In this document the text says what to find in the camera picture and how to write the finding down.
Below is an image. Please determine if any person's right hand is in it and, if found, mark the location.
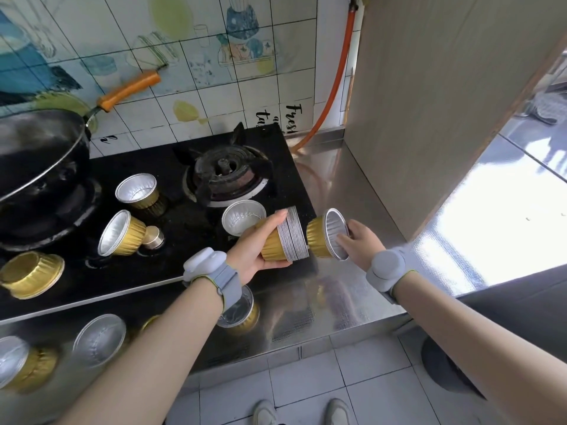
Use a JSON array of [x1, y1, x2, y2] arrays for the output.
[[335, 218, 387, 273]]

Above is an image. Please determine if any person's left hand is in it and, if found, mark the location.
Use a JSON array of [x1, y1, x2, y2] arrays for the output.
[[226, 209, 294, 286]]

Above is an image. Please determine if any stack of foil cups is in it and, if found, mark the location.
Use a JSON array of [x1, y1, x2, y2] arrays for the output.
[[255, 205, 310, 263]]

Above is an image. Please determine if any person's left forearm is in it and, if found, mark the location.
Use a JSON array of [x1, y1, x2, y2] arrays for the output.
[[55, 277, 224, 425]]

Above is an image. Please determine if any person's right forearm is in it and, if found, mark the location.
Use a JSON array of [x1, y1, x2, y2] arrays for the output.
[[393, 270, 567, 425]]

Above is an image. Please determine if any person's white left shoe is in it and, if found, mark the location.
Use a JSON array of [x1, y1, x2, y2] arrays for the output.
[[252, 399, 279, 425]]

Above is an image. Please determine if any person's white shoe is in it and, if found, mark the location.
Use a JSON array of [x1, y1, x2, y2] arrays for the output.
[[324, 398, 351, 425], [252, 399, 279, 425]]

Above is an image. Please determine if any person's white right shoe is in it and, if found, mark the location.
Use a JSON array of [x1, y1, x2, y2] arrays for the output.
[[324, 398, 351, 425]]

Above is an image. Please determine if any white right wrist tracker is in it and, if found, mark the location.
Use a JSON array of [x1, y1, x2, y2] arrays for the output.
[[366, 246, 420, 305]]

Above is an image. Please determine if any white wrist tracker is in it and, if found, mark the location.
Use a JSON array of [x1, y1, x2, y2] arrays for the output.
[[366, 246, 420, 305], [182, 247, 243, 313]]

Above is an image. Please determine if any white left wrist tracker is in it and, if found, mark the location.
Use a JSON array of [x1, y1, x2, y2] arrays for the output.
[[182, 247, 243, 313]]

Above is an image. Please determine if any black glass gas stove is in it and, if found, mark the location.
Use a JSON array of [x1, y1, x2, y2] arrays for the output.
[[0, 123, 319, 323]]

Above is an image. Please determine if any uncovered black stove burner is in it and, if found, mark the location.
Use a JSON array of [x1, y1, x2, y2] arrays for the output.
[[175, 122, 278, 208]]

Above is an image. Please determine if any brass stove knob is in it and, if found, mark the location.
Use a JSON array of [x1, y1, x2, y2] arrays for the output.
[[142, 225, 165, 251]]

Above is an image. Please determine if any beige wooden cabinet panel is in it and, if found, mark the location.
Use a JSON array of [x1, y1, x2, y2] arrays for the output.
[[343, 0, 567, 242]]

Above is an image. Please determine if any stove burner under wok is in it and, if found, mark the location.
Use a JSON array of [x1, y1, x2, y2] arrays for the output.
[[0, 176, 103, 253]]

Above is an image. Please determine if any orange gas hose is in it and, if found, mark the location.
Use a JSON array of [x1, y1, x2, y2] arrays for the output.
[[288, 6, 357, 153]]

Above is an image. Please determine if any steel wok with orange handle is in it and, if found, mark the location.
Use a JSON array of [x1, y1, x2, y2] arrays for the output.
[[0, 69, 162, 204]]

